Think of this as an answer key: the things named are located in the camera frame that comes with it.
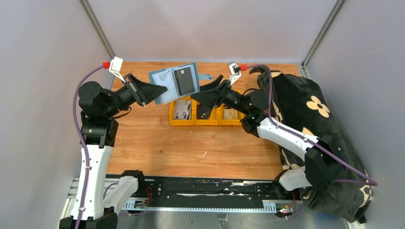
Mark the black floral plush blanket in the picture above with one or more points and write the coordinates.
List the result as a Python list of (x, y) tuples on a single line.
[(299, 103)]

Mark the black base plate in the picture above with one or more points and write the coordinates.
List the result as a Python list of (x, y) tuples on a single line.
[(201, 193)]

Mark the aluminium frame rail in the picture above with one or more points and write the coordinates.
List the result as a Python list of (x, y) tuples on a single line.
[(135, 215)]

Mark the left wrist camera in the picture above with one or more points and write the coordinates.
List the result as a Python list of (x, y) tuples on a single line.
[(115, 67)]

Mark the middle yellow bin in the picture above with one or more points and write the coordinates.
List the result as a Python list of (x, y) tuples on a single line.
[(212, 121)]

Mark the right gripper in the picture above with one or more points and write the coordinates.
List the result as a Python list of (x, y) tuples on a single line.
[(213, 98)]

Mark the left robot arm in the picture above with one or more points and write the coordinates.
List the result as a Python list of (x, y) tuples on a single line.
[(97, 127)]

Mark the white grey cards stack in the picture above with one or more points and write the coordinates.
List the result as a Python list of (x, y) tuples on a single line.
[(182, 109)]

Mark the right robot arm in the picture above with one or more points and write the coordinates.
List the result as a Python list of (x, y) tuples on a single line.
[(322, 159)]

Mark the black credit card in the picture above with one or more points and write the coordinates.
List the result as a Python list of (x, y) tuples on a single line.
[(184, 79)]

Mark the right yellow bin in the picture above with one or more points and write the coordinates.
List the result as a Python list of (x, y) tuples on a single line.
[(223, 122)]

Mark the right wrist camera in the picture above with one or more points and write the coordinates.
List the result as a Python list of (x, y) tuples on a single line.
[(235, 72)]

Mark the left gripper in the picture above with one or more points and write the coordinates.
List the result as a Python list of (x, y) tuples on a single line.
[(143, 92)]

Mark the black cards stack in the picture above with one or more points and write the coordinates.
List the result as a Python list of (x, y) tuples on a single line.
[(203, 112)]

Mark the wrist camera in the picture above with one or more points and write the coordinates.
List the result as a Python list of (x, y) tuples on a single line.
[(115, 67), (235, 72)]

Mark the gold cards stack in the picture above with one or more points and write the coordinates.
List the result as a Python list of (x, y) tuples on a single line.
[(231, 114)]

